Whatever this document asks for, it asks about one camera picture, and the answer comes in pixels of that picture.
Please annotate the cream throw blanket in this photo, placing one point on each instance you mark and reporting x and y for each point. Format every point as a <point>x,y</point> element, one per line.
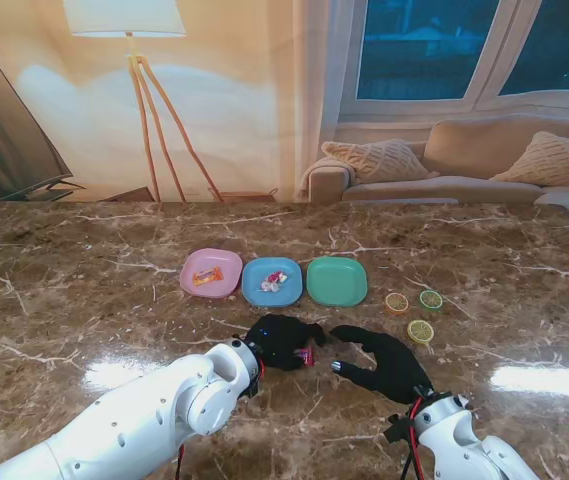
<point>331,167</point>

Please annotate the green lime slice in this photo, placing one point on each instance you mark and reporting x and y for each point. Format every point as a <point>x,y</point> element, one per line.
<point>431,299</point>

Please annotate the wooden tripod floor lamp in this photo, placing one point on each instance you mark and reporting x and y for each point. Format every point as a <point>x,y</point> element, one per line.
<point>126,20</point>

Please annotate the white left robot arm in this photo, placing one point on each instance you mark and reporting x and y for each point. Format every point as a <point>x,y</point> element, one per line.
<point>139,420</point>

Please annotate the blue square plastic dish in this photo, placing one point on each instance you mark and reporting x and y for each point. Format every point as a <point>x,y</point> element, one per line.
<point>264,300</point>

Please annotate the orange citrus slice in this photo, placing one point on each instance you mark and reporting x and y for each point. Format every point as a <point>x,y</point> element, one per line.
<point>396,303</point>

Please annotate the green square plastic dish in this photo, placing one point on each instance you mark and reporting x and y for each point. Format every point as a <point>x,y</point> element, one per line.
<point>336,281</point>

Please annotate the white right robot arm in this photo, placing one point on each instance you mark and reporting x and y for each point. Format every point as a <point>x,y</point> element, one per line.
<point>454,435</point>

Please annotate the clear small candy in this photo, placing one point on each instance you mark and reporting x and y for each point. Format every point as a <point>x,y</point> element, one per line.
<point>273,281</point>

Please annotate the white framed window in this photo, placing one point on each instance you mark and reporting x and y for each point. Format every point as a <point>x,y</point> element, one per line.
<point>414,50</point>

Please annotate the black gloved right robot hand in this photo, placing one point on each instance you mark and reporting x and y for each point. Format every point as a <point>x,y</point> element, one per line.
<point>399,367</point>

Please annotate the cream knitted cushion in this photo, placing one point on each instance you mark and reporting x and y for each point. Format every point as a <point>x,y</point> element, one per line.
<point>376,160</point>
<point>554,160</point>

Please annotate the orange candy packet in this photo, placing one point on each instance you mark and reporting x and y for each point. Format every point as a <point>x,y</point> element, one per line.
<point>208,276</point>

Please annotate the pink square plastic dish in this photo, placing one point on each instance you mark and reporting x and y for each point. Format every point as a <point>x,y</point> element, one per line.
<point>214,260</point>

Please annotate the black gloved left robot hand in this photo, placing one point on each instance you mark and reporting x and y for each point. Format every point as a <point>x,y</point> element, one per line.
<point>281,342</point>

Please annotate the pink candy packet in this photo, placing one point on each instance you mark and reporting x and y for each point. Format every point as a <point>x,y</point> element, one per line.
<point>306,357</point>

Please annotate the beige sofa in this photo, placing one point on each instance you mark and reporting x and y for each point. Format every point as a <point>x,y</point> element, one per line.
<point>474,165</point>

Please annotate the yellow lemon slice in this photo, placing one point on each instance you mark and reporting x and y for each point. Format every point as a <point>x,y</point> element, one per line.
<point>420,331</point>

